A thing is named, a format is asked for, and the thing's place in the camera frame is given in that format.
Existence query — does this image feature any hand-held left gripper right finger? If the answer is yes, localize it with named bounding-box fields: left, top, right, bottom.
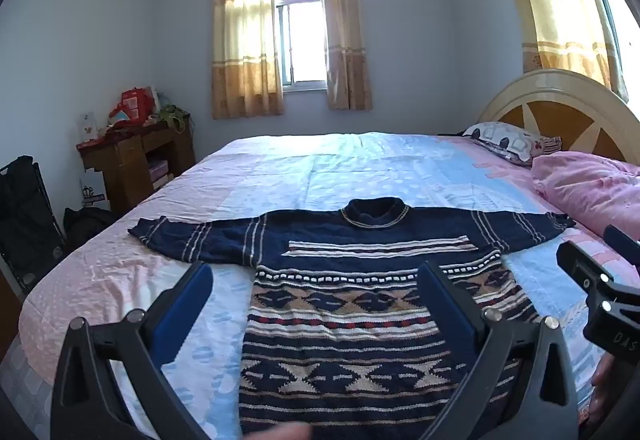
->
left=417, top=261, right=581, bottom=440

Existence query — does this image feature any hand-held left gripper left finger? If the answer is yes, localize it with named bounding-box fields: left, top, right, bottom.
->
left=50, top=261, right=215, bottom=440

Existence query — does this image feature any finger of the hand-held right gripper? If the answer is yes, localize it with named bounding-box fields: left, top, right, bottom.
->
left=602, top=224, right=640, bottom=267
left=556, top=240, right=623, bottom=308

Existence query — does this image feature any navy patterned knit sweater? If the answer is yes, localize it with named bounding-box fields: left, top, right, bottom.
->
left=128, top=197, right=577, bottom=440

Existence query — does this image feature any person's right hand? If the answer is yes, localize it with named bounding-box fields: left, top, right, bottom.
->
left=591, top=352, right=620, bottom=423

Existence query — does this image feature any pink quilt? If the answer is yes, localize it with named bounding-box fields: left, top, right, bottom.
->
left=531, top=151, right=640, bottom=241

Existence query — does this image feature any black bag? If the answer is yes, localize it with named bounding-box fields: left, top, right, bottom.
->
left=62, top=206, right=118, bottom=246

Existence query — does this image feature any stack of pink books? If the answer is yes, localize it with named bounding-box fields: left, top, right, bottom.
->
left=147, top=159, right=173, bottom=191

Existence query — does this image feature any white patterned pillow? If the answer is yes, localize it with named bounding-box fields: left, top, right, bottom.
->
left=462, top=121, right=563, bottom=167

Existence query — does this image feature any cream and wood headboard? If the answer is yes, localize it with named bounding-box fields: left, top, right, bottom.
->
left=477, top=68, right=640, bottom=166

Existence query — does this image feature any wooden desk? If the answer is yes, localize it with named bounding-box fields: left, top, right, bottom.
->
left=76, top=122, right=196, bottom=216

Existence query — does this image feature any bed with pastel sheet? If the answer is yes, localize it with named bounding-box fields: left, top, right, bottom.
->
left=19, top=132, right=640, bottom=440

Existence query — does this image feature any brown wooden door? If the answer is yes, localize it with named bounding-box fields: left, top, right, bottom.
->
left=0, top=265, right=23, bottom=351

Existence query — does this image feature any black folding chair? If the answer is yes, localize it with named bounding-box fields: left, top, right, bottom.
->
left=0, top=155, right=68, bottom=296

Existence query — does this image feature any red desk cloth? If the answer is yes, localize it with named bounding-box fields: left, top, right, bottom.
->
left=76, top=125, right=161, bottom=152

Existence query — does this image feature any red gift box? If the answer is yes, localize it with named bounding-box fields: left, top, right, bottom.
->
left=120, top=87, right=157, bottom=121

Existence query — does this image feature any large yellow striped curtain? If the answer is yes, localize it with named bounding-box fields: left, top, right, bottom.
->
left=487, top=0, right=630, bottom=101

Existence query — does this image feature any wide beige window curtain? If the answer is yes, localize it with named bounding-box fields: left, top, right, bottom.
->
left=210, top=0, right=285, bottom=120

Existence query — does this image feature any narrow beige window curtain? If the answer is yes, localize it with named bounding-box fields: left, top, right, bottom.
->
left=316, top=0, right=373, bottom=111

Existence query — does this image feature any small sliding window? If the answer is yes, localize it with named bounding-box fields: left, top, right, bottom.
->
left=272, top=0, right=328, bottom=93

